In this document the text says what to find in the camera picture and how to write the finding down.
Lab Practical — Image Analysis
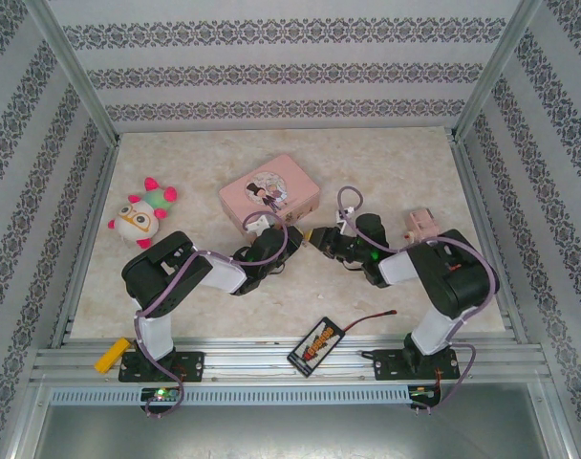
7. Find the red black battery lead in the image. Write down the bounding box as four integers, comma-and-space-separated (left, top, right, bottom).
340, 309, 398, 332

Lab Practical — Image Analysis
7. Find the circuit board with green light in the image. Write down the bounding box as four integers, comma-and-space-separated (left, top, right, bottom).
140, 386, 183, 407

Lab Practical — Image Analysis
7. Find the aluminium side rail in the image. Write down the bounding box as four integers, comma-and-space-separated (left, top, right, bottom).
49, 141, 122, 350
450, 141, 528, 345

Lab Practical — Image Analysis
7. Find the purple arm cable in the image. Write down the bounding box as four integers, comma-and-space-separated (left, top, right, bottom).
132, 211, 290, 421
336, 185, 478, 417

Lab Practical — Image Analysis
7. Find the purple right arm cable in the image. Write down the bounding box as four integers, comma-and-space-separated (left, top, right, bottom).
336, 185, 478, 417

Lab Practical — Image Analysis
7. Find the small circuit board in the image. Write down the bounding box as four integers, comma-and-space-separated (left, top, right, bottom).
407, 384, 442, 410

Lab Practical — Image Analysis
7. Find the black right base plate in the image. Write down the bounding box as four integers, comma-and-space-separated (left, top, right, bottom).
371, 348, 466, 383

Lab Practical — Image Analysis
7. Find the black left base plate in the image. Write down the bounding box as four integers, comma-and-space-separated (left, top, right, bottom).
118, 350, 206, 383

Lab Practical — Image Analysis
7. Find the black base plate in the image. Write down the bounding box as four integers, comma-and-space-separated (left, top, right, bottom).
118, 350, 206, 383
371, 348, 466, 383

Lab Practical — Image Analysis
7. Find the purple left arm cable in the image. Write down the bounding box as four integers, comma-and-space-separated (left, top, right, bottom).
132, 211, 290, 421

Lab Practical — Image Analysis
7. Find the owl plush toy with glasses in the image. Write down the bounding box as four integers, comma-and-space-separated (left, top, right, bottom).
107, 176, 179, 250

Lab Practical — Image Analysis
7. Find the aluminium mounting rail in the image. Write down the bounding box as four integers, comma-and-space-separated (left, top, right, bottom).
30, 337, 545, 383

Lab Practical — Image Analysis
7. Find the pink illustrated tin box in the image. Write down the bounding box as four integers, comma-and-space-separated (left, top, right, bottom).
218, 153, 322, 230

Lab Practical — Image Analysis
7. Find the pink hand-crank sharpener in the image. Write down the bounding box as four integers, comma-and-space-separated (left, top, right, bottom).
402, 207, 440, 245

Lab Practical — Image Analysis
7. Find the aluminium frame post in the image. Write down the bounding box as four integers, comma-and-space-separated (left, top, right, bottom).
450, 0, 559, 144
22, 0, 122, 147

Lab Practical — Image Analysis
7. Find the slotted grey cable duct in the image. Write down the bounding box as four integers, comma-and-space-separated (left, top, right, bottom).
49, 384, 411, 406

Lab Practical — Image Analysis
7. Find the yellow block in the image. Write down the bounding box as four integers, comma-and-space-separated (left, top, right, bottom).
94, 337, 131, 373

